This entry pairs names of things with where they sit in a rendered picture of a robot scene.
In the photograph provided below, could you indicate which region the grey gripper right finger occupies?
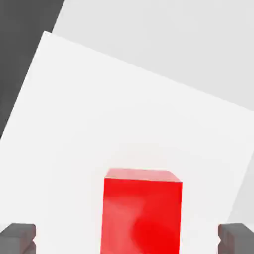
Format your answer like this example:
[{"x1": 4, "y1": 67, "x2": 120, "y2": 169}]
[{"x1": 217, "y1": 223, "x2": 254, "y2": 254}]

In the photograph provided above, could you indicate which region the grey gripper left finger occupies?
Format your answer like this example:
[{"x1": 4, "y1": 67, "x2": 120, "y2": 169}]
[{"x1": 0, "y1": 223, "x2": 37, "y2": 254}]

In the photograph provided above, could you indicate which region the small red cube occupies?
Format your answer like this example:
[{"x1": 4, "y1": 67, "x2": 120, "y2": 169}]
[{"x1": 100, "y1": 167, "x2": 183, "y2": 254}]

